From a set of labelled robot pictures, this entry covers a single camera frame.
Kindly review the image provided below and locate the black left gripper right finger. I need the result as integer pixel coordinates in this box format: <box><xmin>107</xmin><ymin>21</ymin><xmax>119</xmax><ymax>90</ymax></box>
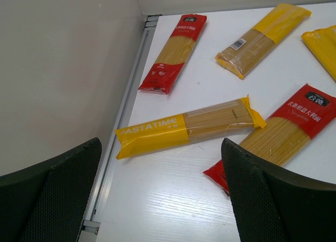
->
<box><xmin>221</xmin><ymin>138</ymin><xmax>335</xmax><ymax>241</ymax></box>

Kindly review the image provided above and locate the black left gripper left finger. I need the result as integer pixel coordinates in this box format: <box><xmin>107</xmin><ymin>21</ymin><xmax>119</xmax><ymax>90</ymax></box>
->
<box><xmin>1</xmin><ymin>138</ymin><xmax>102</xmax><ymax>241</ymax></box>

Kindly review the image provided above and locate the red spaghetti bag centre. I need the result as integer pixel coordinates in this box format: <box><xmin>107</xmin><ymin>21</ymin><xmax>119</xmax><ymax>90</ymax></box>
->
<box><xmin>202</xmin><ymin>82</ymin><xmax>336</xmax><ymax>195</ymax></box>

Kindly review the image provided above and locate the red spaghetti bag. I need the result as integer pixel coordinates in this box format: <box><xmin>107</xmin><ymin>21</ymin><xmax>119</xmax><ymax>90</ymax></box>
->
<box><xmin>138</xmin><ymin>14</ymin><xmax>207</xmax><ymax>94</ymax></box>
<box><xmin>202</xmin><ymin>82</ymin><xmax>336</xmax><ymax>195</ymax></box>

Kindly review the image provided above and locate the yellow Pastatime bag left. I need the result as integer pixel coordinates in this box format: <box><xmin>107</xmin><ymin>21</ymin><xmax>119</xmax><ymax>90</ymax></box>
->
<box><xmin>115</xmin><ymin>97</ymin><xmax>266</xmax><ymax>160</ymax></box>

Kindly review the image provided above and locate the yellow spaghetti bag with barcode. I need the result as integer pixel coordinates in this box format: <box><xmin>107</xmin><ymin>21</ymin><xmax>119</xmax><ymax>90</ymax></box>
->
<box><xmin>215</xmin><ymin>3</ymin><xmax>311</xmax><ymax>79</ymax></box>

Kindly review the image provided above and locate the yellow spaghetti bag centre upright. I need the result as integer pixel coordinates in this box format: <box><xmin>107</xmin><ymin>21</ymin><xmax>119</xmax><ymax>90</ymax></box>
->
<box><xmin>301</xmin><ymin>25</ymin><xmax>336</xmax><ymax>81</ymax></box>

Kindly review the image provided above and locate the red spaghetti bag far left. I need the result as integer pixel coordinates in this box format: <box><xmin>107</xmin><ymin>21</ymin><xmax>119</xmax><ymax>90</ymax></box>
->
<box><xmin>138</xmin><ymin>14</ymin><xmax>207</xmax><ymax>94</ymax></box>

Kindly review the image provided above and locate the aluminium table edge rail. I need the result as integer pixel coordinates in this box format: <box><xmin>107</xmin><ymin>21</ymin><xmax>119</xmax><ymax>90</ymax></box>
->
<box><xmin>77</xmin><ymin>15</ymin><xmax>160</xmax><ymax>241</ymax></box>

